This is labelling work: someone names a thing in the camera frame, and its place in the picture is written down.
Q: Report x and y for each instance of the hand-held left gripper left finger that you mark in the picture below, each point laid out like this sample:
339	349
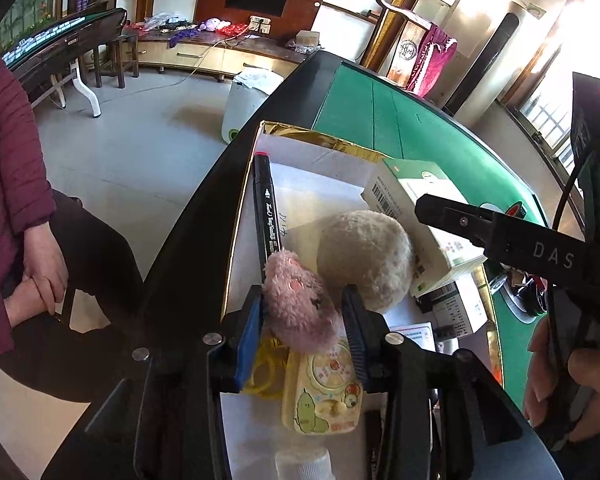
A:
247	345

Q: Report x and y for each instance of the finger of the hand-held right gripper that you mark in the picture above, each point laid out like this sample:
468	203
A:
450	215

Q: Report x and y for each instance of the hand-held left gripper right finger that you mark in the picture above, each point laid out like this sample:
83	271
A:
355	340

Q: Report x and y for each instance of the green white medicine box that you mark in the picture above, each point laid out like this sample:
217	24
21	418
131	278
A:
405	185

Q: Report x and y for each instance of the pink fluffy ball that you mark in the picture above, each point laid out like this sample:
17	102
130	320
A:
300	300

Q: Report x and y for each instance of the white fluffy ball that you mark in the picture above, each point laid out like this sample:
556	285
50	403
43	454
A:
365	260

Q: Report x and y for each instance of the green gold-edged box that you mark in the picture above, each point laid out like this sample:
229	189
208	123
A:
300	185

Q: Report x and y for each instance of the person's right hand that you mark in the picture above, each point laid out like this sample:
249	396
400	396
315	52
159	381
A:
597	375

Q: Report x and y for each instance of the round grey table control panel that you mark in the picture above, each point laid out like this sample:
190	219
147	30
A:
522	305

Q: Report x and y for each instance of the small white medicine box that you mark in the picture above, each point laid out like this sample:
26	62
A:
415	335

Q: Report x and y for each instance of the yellow cartoon case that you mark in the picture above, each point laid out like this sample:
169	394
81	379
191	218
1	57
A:
320	400

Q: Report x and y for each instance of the blue white medicine box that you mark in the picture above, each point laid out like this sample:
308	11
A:
460	310

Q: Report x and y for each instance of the barred window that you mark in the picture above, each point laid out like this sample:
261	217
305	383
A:
545	120

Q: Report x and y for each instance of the black marker red end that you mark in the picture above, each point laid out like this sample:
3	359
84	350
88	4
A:
269	210

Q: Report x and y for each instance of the magenta fringed cloth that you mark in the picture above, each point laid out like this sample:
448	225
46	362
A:
430	65

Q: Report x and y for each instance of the tall white air conditioner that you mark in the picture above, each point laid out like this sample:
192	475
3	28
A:
485	60

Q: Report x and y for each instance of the wooden chair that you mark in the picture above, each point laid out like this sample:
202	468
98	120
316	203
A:
407	52

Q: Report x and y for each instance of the small cardboard box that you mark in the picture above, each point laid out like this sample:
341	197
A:
307	40

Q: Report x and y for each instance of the white waste bin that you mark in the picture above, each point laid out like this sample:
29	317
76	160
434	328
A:
245	105

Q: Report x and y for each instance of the white power strip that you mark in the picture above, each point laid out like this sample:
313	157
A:
260	24

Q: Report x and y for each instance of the low wooden television cabinet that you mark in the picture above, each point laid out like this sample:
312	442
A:
195	57

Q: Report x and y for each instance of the pink plush toy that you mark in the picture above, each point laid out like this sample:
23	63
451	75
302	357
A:
212	24

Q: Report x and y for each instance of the wooden stool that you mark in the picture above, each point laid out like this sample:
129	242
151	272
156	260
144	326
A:
117	40

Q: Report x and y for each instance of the dark wooden mahjong table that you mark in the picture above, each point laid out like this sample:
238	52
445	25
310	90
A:
80	35

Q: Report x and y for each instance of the row of mahjong tiles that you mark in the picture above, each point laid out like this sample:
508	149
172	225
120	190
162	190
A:
40	40

